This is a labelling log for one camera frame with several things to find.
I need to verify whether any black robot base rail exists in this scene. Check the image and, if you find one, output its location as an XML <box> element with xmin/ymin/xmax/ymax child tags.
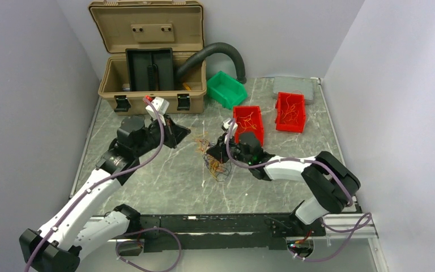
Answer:
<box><xmin>103</xmin><ymin>212</ymin><xmax>327</xmax><ymax>253</ymax></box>

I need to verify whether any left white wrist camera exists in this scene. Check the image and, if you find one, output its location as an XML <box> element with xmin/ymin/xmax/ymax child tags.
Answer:
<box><xmin>144</xmin><ymin>96</ymin><xmax>170</xmax><ymax>125</ymax></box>

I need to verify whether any tan plastic toolbox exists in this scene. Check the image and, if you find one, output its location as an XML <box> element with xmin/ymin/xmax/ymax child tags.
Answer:
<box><xmin>88</xmin><ymin>1</ymin><xmax>207</xmax><ymax>116</ymax></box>

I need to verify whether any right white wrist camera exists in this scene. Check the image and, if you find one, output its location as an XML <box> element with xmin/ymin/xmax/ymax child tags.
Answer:
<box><xmin>221</xmin><ymin>118</ymin><xmax>238</xmax><ymax>141</ymax></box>

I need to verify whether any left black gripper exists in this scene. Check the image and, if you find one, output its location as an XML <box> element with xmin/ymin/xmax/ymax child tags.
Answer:
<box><xmin>133</xmin><ymin>113</ymin><xmax>190</xmax><ymax>158</ymax></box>

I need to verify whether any black corrugated hose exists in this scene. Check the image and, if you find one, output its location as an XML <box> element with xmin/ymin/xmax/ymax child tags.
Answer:
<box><xmin>175</xmin><ymin>42</ymin><xmax>248</xmax><ymax>85</ymax></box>

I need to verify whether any multicolour wire pile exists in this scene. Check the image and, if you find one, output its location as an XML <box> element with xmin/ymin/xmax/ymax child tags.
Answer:
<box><xmin>194</xmin><ymin>131</ymin><xmax>235</xmax><ymax>184</ymax></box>

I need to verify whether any green plastic bin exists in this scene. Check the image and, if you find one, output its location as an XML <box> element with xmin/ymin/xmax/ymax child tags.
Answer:
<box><xmin>207</xmin><ymin>71</ymin><xmax>248</xmax><ymax>110</ymax></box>

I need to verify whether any red plastic bin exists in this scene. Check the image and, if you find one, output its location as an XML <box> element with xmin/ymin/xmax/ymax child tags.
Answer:
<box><xmin>233</xmin><ymin>105</ymin><xmax>264</xmax><ymax>146</ymax></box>
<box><xmin>275</xmin><ymin>92</ymin><xmax>306</xmax><ymax>133</ymax></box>

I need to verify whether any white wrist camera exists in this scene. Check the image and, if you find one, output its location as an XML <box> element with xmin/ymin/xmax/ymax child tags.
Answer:
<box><xmin>144</xmin><ymin>96</ymin><xmax>170</xmax><ymax>125</ymax></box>
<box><xmin>221</xmin><ymin>118</ymin><xmax>238</xmax><ymax>141</ymax></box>

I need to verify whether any black toolbox tray insert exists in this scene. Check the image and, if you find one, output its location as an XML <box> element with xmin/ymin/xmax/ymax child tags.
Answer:
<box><xmin>125</xmin><ymin>48</ymin><xmax>174</xmax><ymax>92</ymax></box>

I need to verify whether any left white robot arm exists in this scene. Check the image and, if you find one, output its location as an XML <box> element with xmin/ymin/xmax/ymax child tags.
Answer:
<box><xmin>19</xmin><ymin>114</ymin><xmax>191</xmax><ymax>271</ymax></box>

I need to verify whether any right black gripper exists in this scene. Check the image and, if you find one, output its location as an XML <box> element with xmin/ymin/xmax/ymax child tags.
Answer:
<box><xmin>207</xmin><ymin>132</ymin><xmax>252</xmax><ymax>165</ymax></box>

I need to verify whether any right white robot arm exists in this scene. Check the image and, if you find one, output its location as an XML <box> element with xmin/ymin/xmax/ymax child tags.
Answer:
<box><xmin>206</xmin><ymin>133</ymin><xmax>361</xmax><ymax>235</ymax></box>

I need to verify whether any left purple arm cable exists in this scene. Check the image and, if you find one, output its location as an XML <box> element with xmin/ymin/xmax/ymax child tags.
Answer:
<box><xmin>23</xmin><ymin>96</ymin><xmax>182</xmax><ymax>272</ymax></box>

